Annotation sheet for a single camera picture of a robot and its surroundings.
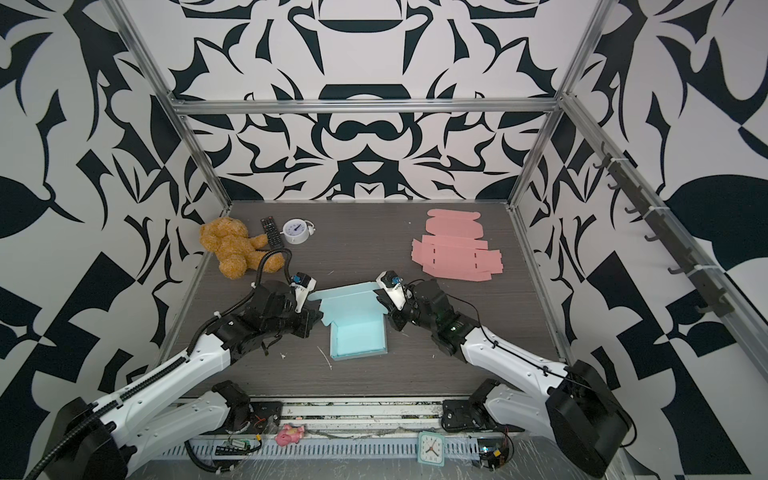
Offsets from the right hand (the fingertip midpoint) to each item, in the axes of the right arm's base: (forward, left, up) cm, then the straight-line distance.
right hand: (379, 296), depth 79 cm
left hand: (-2, +15, -3) cm, 15 cm away
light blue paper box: (-1, +7, -11) cm, 13 cm away
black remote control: (+31, +39, -12) cm, 51 cm away
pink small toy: (-29, +21, -12) cm, 37 cm away
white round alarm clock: (+32, +30, -11) cm, 45 cm away
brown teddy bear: (+19, +46, -5) cm, 50 cm away
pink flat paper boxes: (+24, -25, -14) cm, 37 cm away
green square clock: (-32, -11, -13) cm, 36 cm away
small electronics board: (-32, -26, -16) cm, 45 cm away
